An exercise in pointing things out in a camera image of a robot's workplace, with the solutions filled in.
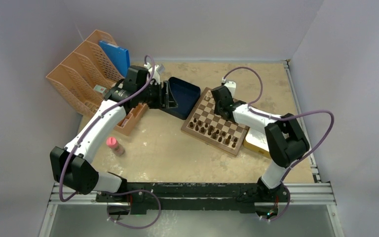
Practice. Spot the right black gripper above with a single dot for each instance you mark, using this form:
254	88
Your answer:
216	110

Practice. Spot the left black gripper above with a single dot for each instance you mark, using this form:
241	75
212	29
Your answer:
166	100

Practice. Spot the dark blue tray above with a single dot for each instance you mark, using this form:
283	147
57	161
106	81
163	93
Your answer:
186	95

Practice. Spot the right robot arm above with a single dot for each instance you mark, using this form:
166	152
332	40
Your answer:
285	139

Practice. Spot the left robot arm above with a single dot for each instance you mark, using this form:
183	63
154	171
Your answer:
71	165

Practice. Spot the light pieces on board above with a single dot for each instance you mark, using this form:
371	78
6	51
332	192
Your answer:
208	96

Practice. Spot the wooden chess board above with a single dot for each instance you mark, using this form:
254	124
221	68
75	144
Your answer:
206	109

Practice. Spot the row of dark chess pieces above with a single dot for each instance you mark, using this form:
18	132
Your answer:
218	132

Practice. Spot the metal tin box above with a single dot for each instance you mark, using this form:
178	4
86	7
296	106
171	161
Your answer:
256	142

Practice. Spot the blue folder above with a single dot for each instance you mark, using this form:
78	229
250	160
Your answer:
119	56

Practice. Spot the small grey box in organizer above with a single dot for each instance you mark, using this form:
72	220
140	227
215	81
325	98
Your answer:
100	89

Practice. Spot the pink capped bottle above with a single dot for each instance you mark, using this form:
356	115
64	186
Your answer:
115	146

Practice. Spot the orange plastic file organizer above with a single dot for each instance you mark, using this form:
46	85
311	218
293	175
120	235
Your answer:
88	65

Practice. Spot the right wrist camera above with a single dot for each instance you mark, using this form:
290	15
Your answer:
230	85

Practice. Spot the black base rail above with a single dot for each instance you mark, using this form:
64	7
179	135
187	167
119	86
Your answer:
242	197

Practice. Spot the aluminium frame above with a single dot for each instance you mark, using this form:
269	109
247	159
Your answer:
301	194

